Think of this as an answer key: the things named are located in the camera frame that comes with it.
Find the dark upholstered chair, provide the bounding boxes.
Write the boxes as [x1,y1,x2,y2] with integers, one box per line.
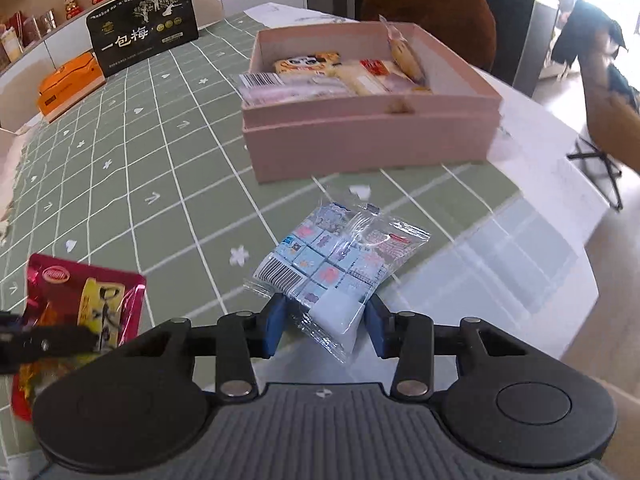
[434,0,537,97]

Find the blue cube candy packet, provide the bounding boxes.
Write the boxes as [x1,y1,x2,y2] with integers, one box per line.
[243,184,432,365]

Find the orange box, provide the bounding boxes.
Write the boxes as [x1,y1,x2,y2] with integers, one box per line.
[37,52,107,124]

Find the black tree-print gift box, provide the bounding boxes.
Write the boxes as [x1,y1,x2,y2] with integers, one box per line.
[85,0,200,79]

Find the brown fuzzy chair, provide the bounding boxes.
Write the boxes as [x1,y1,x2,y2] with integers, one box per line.
[360,0,497,72]

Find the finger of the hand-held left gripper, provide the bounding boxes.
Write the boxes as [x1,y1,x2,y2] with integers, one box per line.
[0,311,97,375]

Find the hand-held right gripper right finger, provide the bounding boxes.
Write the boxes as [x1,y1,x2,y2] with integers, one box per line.
[364,295,522,400]

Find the red snack packet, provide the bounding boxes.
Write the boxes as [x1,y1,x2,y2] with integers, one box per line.
[11,253,148,419]

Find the clear cereal bar packet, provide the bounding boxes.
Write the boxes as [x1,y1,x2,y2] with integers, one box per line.
[332,59,389,96]

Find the white paper sheet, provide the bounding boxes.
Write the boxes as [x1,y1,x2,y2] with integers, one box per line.
[245,2,362,27]

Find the tan chair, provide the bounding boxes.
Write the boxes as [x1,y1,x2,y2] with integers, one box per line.
[567,35,640,211]

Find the green grid tablecloth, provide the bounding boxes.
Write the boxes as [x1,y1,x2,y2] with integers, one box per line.
[0,10,522,463]

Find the grey-brown barcode snack packet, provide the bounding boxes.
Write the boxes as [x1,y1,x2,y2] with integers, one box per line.
[236,71,354,109]

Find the dark jacket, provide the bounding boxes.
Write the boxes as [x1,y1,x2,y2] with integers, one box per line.
[550,0,629,77]

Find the red boxes on shelf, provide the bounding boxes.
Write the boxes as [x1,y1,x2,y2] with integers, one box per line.
[4,9,59,47]

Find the pink cardboard box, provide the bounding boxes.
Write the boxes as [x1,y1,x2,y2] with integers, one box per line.
[240,22,503,185]

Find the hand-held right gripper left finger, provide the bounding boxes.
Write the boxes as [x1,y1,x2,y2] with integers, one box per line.
[131,293,290,401]

